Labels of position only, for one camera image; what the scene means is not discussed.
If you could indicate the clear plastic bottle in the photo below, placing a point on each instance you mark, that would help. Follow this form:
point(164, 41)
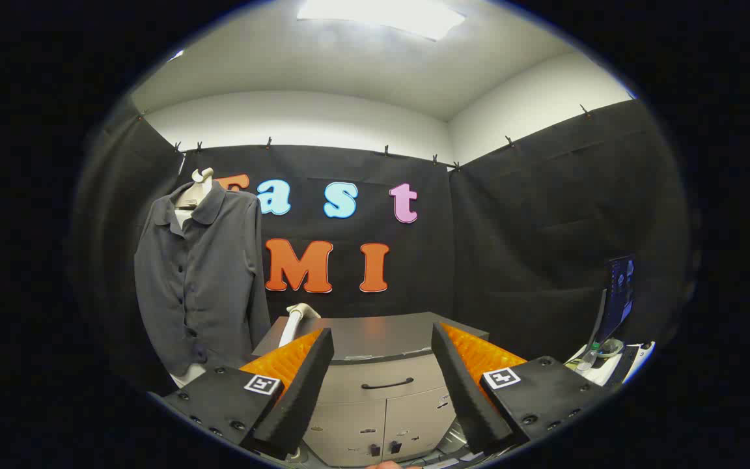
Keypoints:
point(587, 358)

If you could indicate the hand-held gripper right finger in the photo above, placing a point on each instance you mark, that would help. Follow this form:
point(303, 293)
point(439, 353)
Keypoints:
point(459, 384)

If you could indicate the white garment steamer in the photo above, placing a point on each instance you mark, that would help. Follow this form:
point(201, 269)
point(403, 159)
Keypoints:
point(291, 326)

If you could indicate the ceiling light panel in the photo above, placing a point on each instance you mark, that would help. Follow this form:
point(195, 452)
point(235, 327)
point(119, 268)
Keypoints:
point(381, 14)

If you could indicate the dark grey button shirt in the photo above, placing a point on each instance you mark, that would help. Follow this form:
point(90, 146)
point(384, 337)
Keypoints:
point(212, 286)

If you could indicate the cream clothes hanger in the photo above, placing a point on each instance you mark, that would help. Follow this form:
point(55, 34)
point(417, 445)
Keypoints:
point(200, 185)

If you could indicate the white board under shirt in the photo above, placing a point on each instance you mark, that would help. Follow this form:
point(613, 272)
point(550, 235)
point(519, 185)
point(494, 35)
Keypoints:
point(187, 376)

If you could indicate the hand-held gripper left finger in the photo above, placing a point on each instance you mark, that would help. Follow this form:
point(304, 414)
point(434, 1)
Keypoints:
point(306, 384)

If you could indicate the computer monitor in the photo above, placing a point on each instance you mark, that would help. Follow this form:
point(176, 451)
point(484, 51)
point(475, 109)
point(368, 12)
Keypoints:
point(619, 286)

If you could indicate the grey cabinet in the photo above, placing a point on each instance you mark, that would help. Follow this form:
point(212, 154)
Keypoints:
point(375, 339)

